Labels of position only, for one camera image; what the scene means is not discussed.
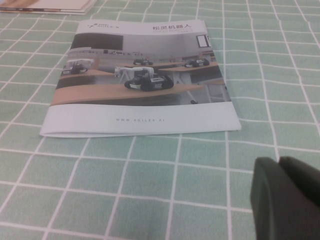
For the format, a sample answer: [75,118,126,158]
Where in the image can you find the desert car photo brochure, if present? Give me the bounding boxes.
[0,0,95,15]

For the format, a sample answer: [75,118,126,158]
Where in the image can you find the green checkered tablecloth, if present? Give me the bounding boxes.
[0,0,320,240]

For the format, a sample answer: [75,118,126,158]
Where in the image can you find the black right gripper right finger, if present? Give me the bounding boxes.
[278,155,320,226]

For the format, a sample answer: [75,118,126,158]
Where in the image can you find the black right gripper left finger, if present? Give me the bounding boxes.
[250,156,320,240]

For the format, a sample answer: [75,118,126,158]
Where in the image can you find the robot classroom photo brochure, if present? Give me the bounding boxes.
[39,18,243,138]

